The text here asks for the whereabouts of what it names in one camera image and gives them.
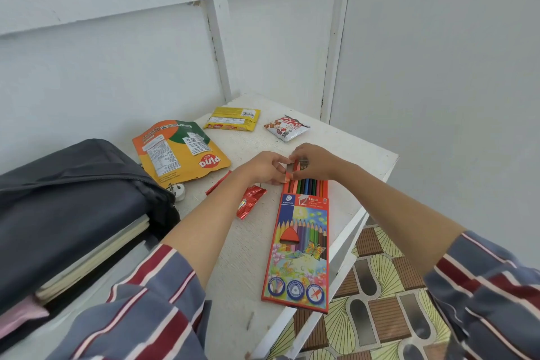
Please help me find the person's right hand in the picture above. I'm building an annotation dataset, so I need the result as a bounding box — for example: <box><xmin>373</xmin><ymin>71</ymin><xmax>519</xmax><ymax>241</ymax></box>
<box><xmin>289</xmin><ymin>143</ymin><xmax>341</xmax><ymax>182</ymax></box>

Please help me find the person's left hand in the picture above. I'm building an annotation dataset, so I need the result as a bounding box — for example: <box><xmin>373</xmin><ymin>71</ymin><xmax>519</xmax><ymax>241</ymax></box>
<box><xmin>237</xmin><ymin>151</ymin><xmax>293</xmax><ymax>186</ymax></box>

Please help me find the red coloured pencil box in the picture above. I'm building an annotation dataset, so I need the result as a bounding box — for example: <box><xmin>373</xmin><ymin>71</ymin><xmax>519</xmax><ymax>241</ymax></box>
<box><xmin>261</xmin><ymin>159</ymin><xmax>330</xmax><ymax>314</ymax></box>

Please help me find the person's left forearm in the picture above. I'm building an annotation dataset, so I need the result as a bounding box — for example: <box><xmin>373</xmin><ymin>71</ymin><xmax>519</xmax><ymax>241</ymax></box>
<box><xmin>159</xmin><ymin>166</ymin><xmax>254</xmax><ymax>289</ymax></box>

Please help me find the person's right forearm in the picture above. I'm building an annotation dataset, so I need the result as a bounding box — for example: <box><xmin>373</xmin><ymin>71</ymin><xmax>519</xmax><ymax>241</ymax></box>
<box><xmin>333</xmin><ymin>161</ymin><xmax>466</xmax><ymax>279</ymax></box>

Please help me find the row of coloured pencils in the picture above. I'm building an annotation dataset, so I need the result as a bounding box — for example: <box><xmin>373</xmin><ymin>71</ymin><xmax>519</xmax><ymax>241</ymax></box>
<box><xmin>287</xmin><ymin>178</ymin><xmax>328</xmax><ymax>196</ymax></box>

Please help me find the white red snack packet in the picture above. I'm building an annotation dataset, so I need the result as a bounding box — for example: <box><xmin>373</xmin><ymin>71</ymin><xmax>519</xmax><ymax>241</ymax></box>
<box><xmin>264</xmin><ymin>115</ymin><xmax>311</xmax><ymax>143</ymax></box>

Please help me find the red foil candy wrapper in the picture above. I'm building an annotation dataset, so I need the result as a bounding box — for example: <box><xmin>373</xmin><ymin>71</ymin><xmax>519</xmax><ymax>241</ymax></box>
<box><xmin>236</xmin><ymin>185</ymin><xmax>267</xmax><ymax>220</ymax></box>

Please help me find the thin red stick packet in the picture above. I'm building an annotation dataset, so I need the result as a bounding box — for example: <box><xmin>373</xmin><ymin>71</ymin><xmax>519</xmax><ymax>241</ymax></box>
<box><xmin>205</xmin><ymin>170</ymin><xmax>233</xmax><ymax>196</ymax></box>

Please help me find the yellow snack packet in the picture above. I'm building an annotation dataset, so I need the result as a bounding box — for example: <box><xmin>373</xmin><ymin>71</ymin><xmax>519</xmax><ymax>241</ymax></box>
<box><xmin>203</xmin><ymin>107</ymin><xmax>261</xmax><ymax>132</ymax></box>

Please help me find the orange green snack pouch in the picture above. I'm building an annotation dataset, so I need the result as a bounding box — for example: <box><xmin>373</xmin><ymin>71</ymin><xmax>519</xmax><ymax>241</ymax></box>
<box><xmin>132</xmin><ymin>120</ymin><xmax>232</xmax><ymax>189</ymax></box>

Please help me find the white plug adapter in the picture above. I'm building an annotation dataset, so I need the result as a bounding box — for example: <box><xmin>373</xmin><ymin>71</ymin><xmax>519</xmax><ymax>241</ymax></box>
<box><xmin>166</xmin><ymin>183</ymin><xmax>186</xmax><ymax>203</ymax></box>

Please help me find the striped left shirt sleeve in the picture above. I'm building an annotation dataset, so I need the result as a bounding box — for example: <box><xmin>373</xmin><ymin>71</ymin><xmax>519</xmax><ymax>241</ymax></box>
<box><xmin>46</xmin><ymin>244</ymin><xmax>212</xmax><ymax>360</ymax></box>

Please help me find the striped shirt sleeve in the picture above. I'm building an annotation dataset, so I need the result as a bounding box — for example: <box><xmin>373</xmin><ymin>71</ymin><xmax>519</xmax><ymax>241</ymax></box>
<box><xmin>424</xmin><ymin>231</ymin><xmax>540</xmax><ymax>360</ymax></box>
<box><xmin>46</xmin><ymin>244</ymin><xmax>212</xmax><ymax>360</ymax></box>

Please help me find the beige notebook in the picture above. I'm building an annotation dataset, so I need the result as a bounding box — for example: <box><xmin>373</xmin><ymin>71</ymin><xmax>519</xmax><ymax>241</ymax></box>
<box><xmin>35</xmin><ymin>214</ymin><xmax>151</xmax><ymax>306</ymax></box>

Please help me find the dark grey backpack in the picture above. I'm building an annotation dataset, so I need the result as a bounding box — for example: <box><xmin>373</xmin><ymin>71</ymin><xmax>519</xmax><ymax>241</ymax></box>
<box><xmin>0</xmin><ymin>139</ymin><xmax>181</xmax><ymax>344</ymax></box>

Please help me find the striped right shirt sleeve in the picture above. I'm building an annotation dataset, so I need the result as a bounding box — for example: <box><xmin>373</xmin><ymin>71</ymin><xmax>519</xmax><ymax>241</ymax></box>
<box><xmin>424</xmin><ymin>231</ymin><xmax>540</xmax><ymax>360</ymax></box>

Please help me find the pink folder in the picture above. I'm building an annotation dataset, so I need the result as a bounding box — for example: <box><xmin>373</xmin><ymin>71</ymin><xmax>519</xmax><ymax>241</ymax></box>
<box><xmin>0</xmin><ymin>296</ymin><xmax>50</xmax><ymax>340</ymax></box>

